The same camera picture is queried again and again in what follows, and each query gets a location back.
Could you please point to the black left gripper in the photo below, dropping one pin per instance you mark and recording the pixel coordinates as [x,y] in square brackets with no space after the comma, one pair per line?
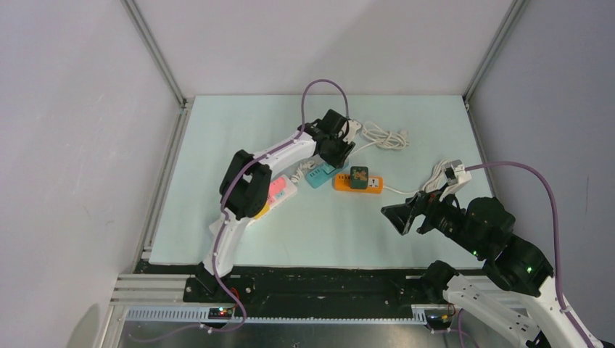
[339,159]

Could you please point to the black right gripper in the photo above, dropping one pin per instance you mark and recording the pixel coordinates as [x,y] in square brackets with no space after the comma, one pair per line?
[400,214]

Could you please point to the orange power strip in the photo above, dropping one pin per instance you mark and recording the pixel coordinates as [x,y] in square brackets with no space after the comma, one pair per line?
[346,183]

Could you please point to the dark green cube adapter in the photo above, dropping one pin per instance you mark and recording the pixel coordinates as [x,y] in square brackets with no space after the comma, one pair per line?
[359,177]

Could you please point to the pink plug adapter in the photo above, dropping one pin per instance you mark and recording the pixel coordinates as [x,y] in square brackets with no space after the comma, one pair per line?
[276,187]

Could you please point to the yellow cube socket adapter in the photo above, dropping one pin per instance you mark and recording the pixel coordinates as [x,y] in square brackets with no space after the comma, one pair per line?
[263,211]

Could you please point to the teal USB charger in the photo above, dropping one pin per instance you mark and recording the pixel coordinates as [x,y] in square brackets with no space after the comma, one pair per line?
[328,169]

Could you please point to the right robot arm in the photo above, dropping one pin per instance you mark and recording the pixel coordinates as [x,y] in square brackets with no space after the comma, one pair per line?
[514,265]

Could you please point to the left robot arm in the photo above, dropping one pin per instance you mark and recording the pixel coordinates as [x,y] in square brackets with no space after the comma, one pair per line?
[245,187]

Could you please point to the teal power strip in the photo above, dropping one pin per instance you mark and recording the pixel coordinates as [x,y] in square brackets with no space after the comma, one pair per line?
[316,177]

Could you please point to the white power strip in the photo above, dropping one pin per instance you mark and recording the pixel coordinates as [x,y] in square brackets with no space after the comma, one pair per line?
[289,192]

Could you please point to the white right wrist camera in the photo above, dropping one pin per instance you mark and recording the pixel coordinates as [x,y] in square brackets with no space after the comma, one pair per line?
[456,177]

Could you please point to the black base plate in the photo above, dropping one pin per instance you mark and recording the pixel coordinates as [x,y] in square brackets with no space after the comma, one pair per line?
[308,293]

